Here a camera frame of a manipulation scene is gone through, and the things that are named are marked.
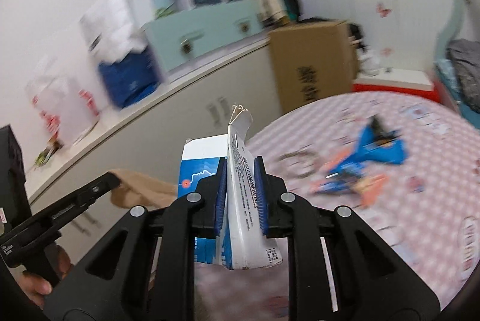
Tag beige sock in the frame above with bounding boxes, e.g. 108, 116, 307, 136
110, 169, 177, 209

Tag blue white carton box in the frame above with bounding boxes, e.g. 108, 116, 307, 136
177, 104, 283, 270

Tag person's left hand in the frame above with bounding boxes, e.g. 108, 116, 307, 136
17, 245, 73, 309

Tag blue snack wrappers pile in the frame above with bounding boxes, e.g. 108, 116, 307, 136
312, 115, 408, 208

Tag white red plastic bag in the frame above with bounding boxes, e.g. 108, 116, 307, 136
25, 56, 100, 146

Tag pink checkered bed blanket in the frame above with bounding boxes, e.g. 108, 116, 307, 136
194, 91, 480, 321

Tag blue fabric bag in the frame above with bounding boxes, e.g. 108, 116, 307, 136
97, 47, 160, 109

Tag white low cabinet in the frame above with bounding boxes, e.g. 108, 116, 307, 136
23, 39, 284, 265

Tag white paper bag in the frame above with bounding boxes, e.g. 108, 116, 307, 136
79, 0, 147, 64

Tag brown cardboard box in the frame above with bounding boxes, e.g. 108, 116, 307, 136
268, 21, 354, 114

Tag teal drawer unit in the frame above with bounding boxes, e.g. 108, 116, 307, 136
142, 0, 264, 73

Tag grey folded clothes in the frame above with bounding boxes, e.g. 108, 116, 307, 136
448, 39, 480, 113

